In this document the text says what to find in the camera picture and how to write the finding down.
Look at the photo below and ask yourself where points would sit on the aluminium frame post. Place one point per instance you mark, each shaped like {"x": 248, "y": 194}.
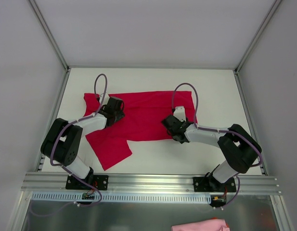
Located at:
{"x": 263, "y": 26}
{"x": 46, "y": 30}

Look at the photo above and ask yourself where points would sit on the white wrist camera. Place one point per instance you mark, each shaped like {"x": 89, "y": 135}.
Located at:
{"x": 103, "y": 98}
{"x": 179, "y": 113}

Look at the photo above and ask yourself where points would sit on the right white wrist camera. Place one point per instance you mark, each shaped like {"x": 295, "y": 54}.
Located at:
{"x": 179, "y": 113}

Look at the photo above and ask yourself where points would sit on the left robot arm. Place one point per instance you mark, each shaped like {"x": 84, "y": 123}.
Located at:
{"x": 62, "y": 141}

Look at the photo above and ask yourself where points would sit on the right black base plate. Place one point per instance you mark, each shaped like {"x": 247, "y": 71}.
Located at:
{"x": 209, "y": 184}

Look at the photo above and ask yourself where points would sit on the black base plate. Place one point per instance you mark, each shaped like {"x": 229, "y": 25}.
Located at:
{"x": 209, "y": 184}
{"x": 100, "y": 182}

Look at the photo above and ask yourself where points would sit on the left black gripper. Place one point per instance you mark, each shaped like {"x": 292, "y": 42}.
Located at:
{"x": 118, "y": 115}

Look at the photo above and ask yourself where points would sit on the left aluminium frame post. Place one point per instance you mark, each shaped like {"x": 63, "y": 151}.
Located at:
{"x": 46, "y": 30}

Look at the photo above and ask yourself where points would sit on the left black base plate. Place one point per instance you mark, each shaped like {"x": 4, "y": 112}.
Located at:
{"x": 100, "y": 182}

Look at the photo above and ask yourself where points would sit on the light pink folded shirt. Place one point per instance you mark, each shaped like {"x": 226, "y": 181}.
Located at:
{"x": 207, "y": 225}

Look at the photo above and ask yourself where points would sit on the aluminium front rail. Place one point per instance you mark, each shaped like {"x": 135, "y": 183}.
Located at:
{"x": 150, "y": 183}

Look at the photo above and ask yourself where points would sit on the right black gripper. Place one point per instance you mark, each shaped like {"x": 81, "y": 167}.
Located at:
{"x": 169, "y": 124}

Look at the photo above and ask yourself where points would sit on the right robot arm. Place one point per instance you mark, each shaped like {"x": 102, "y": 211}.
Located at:
{"x": 240, "y": 150}

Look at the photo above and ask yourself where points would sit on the right aluminium frame post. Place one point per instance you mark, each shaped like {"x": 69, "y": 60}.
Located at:
{"x": 263, "y": 26}

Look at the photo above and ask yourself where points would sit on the slotted grey cable duct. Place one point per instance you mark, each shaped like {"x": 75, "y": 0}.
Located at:
{"x": 123, "y": 197}

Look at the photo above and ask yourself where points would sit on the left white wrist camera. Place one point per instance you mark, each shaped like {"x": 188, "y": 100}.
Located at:
{"x": 103, "y": 98}

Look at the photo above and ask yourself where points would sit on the red t-shirt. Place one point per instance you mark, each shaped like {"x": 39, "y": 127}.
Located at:
{"x": 144, "y": 112}

